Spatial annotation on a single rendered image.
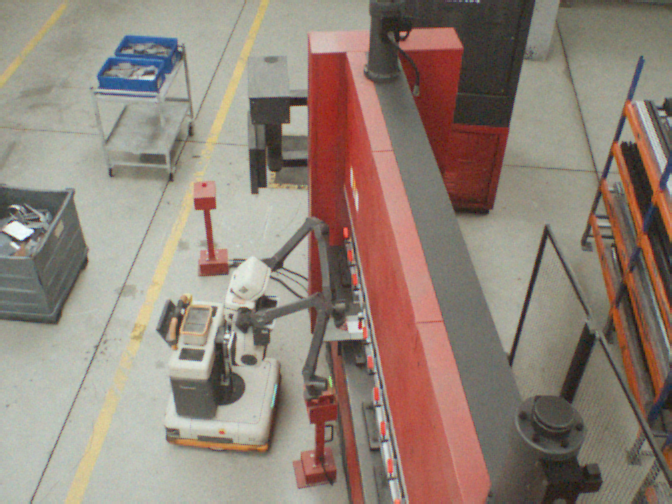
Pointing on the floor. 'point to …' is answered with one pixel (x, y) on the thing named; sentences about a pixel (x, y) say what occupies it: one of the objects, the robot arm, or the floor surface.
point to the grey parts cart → (146, 121)
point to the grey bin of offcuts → (38, 252)
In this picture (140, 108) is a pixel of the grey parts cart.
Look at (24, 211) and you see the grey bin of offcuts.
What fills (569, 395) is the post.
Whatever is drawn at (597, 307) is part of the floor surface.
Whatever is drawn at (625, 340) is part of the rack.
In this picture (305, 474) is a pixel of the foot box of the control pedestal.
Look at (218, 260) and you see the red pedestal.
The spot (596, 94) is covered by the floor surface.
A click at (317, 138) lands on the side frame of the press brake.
